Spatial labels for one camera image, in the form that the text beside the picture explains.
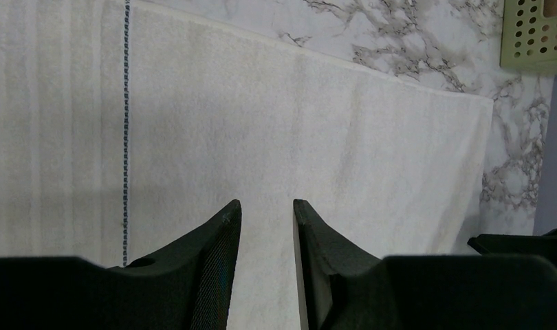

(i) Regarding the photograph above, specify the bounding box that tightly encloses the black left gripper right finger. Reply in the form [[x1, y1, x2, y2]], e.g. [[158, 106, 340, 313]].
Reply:
[[293, 199, 557, 329]]

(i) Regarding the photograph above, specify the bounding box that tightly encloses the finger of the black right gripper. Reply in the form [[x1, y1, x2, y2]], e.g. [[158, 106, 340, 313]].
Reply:
[[468, 228, 557, 268]]

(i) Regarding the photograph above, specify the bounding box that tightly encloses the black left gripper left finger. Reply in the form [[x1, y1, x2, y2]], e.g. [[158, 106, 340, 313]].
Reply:
[[0, 200, 241, 329]]

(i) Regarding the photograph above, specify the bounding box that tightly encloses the cream white towel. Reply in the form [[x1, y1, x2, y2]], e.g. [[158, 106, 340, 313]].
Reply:
[[0, 1, 493, 329]]

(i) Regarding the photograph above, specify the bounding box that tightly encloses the green perforated plastic basket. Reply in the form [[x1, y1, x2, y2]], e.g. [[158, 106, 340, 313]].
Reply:
[[500, 0, 557, 75]]

